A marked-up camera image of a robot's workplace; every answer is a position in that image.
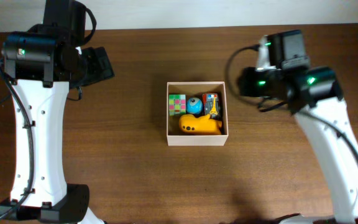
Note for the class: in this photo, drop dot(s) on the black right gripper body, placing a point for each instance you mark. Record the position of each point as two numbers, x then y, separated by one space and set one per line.
247 82

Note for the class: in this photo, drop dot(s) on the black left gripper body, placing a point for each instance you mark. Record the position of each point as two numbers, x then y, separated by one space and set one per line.
101 66

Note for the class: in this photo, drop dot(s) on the blue white egg toy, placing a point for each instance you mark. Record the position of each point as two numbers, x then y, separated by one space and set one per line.
194 106

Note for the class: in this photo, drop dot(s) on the pastel rubik cube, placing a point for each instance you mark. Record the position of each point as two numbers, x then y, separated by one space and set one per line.
176 104

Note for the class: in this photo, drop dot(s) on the yellow submarine toy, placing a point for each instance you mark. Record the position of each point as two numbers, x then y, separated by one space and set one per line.
203 125

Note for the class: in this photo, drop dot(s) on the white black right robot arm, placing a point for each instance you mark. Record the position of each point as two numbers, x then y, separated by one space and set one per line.
316 100

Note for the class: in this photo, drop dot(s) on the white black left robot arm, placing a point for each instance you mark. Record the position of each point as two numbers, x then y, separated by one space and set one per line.
40 66

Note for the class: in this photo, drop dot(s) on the beige cardboard box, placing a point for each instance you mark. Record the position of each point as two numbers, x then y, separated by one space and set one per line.
175 137

